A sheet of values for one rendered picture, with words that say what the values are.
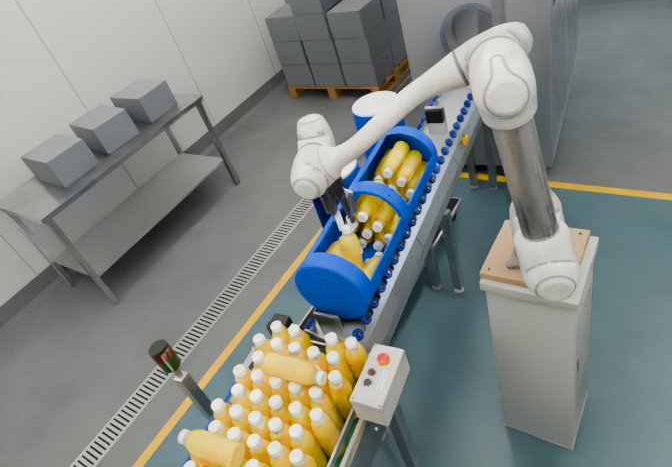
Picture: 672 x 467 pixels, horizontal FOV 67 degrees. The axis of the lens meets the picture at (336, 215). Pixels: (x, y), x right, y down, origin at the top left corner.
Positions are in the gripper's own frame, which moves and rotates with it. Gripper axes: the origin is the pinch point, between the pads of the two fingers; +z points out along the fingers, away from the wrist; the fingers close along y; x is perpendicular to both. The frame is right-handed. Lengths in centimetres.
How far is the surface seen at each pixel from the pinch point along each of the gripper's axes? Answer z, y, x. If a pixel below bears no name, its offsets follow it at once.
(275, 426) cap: 20, -1, 65
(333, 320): 26.6, 2.5, 22.5
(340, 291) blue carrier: 18.2, 0.1, 15.9
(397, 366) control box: 20, -29, 38
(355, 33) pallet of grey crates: 58, 152, -318
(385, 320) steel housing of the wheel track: 43.0, -7.7, 7.1
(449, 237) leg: 84, -2, -81
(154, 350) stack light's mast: 4, 41, 61
